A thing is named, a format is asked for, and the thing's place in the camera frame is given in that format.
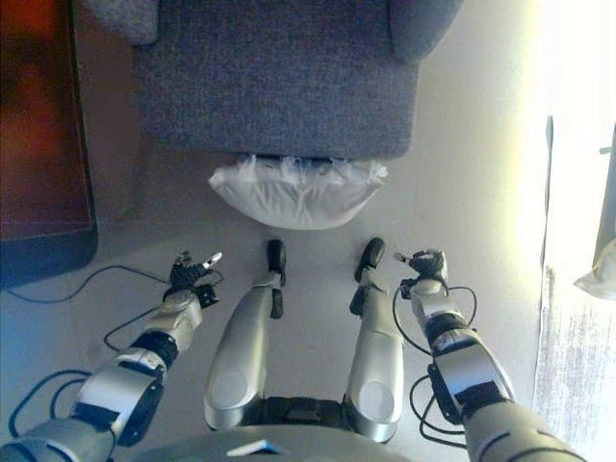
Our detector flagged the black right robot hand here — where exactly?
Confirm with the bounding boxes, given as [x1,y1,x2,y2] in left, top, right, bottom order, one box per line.
[393,248,450,286]

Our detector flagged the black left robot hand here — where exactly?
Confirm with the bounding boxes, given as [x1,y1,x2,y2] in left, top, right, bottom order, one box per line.
[167,248,224,293]

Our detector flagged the white fringed square cushion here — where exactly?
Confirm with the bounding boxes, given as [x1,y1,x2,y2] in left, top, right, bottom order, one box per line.
[207,152,390,230]

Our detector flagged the silver left robot leg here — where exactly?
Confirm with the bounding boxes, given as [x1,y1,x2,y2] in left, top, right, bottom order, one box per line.
[203,239,290,430]

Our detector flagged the white folded duvet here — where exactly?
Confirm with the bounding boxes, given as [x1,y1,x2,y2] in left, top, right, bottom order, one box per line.
[574,240,616,302]

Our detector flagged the glossy brown framed panel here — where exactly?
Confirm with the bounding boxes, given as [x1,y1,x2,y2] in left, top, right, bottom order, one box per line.
[0,0,100,291]

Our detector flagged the grey robot torso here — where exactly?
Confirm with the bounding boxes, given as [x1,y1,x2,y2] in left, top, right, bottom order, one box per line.
[138,397,469,462]

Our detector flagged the grey fabric armchair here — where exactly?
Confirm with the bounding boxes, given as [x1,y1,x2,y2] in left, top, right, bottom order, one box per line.
[79,0,451,161]

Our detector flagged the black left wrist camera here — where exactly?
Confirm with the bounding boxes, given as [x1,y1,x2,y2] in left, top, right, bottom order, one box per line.
[195,283,221,309]

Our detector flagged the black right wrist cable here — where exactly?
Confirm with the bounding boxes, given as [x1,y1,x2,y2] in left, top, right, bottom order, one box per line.
[392,282,478,348]

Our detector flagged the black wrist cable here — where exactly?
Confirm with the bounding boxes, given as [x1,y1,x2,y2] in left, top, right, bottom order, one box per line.
[103,306,167,353]
[392,282,478,348]

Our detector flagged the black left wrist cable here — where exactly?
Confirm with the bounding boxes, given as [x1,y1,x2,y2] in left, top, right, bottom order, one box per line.
[103,306,167,353]

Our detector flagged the black floor cable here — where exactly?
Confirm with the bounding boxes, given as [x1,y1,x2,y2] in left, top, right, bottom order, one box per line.
[0,266,175,305]

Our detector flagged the black right elbow cable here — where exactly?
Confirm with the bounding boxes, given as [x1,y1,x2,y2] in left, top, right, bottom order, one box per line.
[408,373,469,440]

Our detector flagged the black elbow cable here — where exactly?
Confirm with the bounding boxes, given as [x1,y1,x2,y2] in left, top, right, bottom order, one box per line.
[408,373,469,440]
[8,368,93,449]

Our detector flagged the black left elbow cable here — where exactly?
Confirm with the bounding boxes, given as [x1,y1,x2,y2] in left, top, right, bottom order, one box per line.
[8,368,93,449]

